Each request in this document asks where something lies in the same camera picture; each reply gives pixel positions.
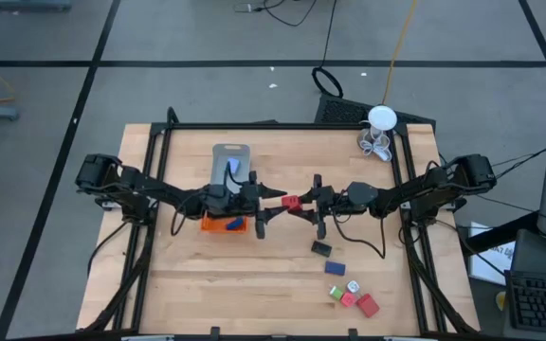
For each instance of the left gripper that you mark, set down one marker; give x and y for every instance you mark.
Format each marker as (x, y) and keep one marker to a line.
(230, 201)

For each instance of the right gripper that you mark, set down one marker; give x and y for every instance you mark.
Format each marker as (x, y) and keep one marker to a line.
(334, 201)

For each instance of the red box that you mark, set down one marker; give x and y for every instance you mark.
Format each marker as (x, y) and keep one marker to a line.
(292, 202)
(369, 305)

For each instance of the bright blue small item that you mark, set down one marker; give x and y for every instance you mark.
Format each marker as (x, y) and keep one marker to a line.
(235, 224)

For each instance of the small black box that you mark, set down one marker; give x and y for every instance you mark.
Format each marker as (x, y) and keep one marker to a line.
(321, 248)

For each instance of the light blue USB hub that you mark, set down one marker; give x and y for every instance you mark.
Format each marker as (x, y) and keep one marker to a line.
(233, 165)

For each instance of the dark blue box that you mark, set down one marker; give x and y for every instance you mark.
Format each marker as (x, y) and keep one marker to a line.
(335, 268)

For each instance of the green and white charger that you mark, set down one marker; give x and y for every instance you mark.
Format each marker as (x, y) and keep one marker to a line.
(336, 292)

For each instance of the white cube charger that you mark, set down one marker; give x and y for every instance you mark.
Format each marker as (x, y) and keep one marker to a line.
(353, 286)

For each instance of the small red cube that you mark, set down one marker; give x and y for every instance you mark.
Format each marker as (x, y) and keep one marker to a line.
(348, 299)

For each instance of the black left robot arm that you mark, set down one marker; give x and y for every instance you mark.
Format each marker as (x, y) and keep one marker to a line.
(131, 182)

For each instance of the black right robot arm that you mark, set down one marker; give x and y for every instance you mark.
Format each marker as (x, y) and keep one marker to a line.
(424, 189)

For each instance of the orange plastic basket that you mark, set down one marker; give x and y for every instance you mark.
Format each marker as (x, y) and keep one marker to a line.
(213, 225)

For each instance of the grey plastic bin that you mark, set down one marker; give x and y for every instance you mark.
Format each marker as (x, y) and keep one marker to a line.
(223, 161)

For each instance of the black perforated panel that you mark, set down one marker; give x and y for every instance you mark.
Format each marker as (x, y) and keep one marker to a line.
(344, 111)

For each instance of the white desk lamp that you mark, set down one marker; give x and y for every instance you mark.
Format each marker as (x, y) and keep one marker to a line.
(382, 117)

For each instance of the white paper sheet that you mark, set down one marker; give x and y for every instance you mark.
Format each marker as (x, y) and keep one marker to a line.
(491, 260)

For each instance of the black desk leg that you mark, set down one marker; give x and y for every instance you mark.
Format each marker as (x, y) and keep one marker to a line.
(500, 234)

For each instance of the yellow round object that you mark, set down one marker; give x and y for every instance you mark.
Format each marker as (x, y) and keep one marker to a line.
(501, 300)

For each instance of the black laptop with keyboard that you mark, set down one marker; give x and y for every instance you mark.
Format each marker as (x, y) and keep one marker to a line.
(543, 298)

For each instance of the black aluminium table frame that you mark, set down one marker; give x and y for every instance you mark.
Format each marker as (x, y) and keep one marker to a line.
(278, 126)

